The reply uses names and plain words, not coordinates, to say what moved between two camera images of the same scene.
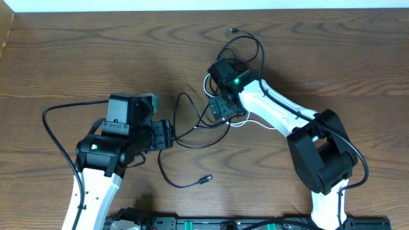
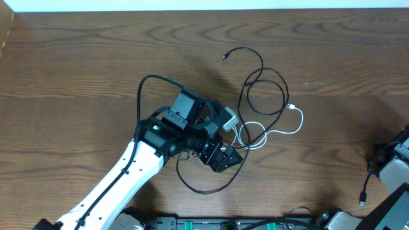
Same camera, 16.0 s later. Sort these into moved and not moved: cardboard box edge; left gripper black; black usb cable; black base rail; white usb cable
Moved: left gripper black; black usb cable; white usb cable
Not moved: black base rail; cardboard box edge
